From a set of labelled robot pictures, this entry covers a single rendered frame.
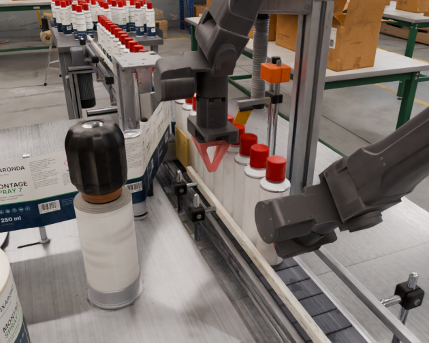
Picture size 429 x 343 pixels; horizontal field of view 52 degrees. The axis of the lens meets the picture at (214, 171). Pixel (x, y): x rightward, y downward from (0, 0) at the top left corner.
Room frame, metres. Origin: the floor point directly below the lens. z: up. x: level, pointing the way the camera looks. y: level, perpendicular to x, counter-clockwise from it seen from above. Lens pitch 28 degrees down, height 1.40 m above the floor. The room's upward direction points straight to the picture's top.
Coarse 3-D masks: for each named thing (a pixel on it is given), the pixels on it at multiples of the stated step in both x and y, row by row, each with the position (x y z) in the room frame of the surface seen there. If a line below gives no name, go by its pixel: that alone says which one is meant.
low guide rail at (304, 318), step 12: (192, 168) 0.94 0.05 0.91; (192, 180) 0.91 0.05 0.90; (204, 192) 0.83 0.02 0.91; (216, 204) 0.77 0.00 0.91; (228, 216) 0.73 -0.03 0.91; (228, 228) 0.71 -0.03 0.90; (240, 240) 0.66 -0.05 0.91; (252, 252) 0.62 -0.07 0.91; (264, 264) 0.58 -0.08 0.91; (264, 276) 0.57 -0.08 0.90; (276, 276) 0.55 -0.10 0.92; (276, 288) 0.53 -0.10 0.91; (288, 300) 0.50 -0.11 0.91; (300, 312) 0.47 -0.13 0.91; (300, 324) 0.47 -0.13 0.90; (312, 324) 0.45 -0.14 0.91; (312, 336) 0.44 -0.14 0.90; (324, 336) 0.43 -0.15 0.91
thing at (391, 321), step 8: (320, 248) 0.57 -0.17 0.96; (320, 256) 0.56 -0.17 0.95; (328, 256) 0.55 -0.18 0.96; (328, 264) 0.54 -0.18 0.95; (336, 264) 0.53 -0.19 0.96; (336, 272) 0.52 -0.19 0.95; (344, 272) 0.51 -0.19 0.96; (344, 280) 0.50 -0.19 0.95; (352, 280) 0.49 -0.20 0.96; (352, 288) 0.48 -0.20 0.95; (360, 288) 0.47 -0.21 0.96; (360, 296) 0.47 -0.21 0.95; (368, 296) 0.46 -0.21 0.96; (368, 304) 0.45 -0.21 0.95; (376, 304) 0.44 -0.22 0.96; (376, 312) 0.44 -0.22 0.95; (384, 312) 0.43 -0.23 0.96; (384, 320) 0.42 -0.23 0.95; (392, 320) 0.41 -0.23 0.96; (392, 328) 0.41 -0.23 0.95; (400, 328) 0.40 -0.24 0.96; (400, 336) 0.39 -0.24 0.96; (408, 336) 0.39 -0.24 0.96
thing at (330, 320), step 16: (176, 160) 1.06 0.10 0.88; (224, 224) 0.75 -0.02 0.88; (256, 272) 0.60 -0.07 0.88; (288, 272) 0.60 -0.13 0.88; (304, 272) 0.60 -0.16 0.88; (272, 288) 0.56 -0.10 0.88; (288, 288) 0.56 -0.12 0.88; (304, 288) 0.56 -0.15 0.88; (304, 304) 0.53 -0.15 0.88; (320, 304) 0.53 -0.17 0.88; (320, 320) 0.49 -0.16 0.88; (336, 320) 0.49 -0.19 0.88; (304, 336) 0.46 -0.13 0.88; (336, 336) 0.46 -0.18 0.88; (352, 336) 0.46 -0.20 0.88
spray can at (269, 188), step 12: (276, 156) 0.65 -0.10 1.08; (276, 168) 0.63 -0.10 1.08; (264, 180) 0.64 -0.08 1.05; (276, 180) 0.62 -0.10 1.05; (288, 180) 0.65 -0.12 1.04; (264, 192) 0.62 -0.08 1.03; (276, 192) 0.62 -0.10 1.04; (288, 192) 0.63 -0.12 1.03; (264, 252) 0.62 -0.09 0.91; (276, 264) 0.62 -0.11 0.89
